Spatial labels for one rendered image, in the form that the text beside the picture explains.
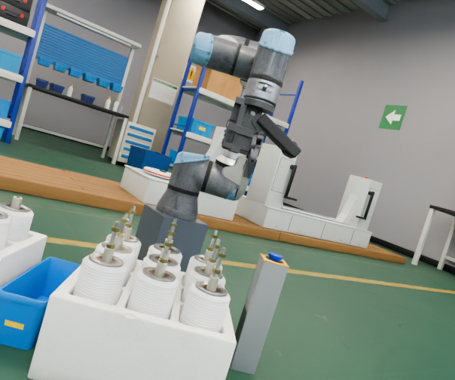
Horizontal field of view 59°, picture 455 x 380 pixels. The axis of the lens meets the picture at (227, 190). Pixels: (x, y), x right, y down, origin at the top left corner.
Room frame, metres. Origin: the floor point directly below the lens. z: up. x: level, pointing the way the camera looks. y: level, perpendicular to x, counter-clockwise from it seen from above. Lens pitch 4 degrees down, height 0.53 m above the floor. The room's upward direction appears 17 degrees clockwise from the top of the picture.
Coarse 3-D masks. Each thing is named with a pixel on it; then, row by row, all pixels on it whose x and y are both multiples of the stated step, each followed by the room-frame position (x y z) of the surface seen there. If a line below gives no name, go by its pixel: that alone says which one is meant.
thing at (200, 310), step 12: (192, 288) 0.86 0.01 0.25; (192, 300) 0.85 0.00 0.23; (204, 300) 0.83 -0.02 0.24; (216, 300) 0.84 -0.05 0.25; (228, 300) 0.86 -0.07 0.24; (192, 312) 0.84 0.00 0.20; (204, 312) 0.83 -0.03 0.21; (216, 312) 0.84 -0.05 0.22; (192, 324) 0.84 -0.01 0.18; (204, 324) 0.83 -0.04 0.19; (216, 324) 0.85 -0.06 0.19
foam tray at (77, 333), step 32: (64, 288) 0.82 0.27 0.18; (128, 288) 0.93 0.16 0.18; (64, 320) 0.78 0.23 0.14; (96, 320) 0.78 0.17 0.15; (128, 320) 0.79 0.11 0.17; (160, 320) 0.81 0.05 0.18; (224, 320) 0.91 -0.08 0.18; (64, 352) 0.78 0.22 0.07; (96, 352) 0.78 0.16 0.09; (128, 352) 0.79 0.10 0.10; (160, 352) 0.80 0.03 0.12; (192, 352) 0.80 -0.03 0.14; (224, 352) 0.81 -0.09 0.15
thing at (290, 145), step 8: (264, 120) 0.86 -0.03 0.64; (264, 128) 0.86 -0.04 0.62; (272, 128) 0.86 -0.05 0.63; (272, 136) 0.86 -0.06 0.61; (280, 136) 0.86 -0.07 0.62; (288, 136) 0.86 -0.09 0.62; (280, 144) 0.86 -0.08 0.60; (288, 144) 0.86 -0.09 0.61; (296, 144) 0.87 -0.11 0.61; (288, 152) 0.86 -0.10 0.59; (296, 152) 0.86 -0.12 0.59
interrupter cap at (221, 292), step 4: (196, 284) 0.87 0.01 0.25; (200, 284) 0.88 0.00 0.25; (204, 284) 0.89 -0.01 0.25; (200, 288) 0.85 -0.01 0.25; (204, 288) 0.87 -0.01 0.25; (216, 288) 0.89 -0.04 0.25; (220, 288) 0.90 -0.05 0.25; (204, 292) 0.84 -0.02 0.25; (208, 292) 0.84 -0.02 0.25; (212, 292) 0.85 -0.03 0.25; (216, 292) 0.87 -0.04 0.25; (220, 292) 0.87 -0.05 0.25; (224, 292) 0.88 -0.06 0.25; (220, 296) 0.85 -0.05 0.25
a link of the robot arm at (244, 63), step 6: (240, 48) 0.95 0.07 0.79; (246, 48) 0.95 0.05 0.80; (252, 48) 0.96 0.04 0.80; (240, 54) 0.94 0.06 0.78; (246, 54) 0.94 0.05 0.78; (252, 54) 0.95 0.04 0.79; (240, 60) 0.94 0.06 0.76; (246, 60) 0.94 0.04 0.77; (252, 60) 0.94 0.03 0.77; (240, 66) 0.95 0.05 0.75; (246, 66) 0.95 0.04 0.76; (234, 72) 0.96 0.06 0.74; (240, 72) 0.96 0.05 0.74; (246, 72) 0.95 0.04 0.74; (246, 78) 0.97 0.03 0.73
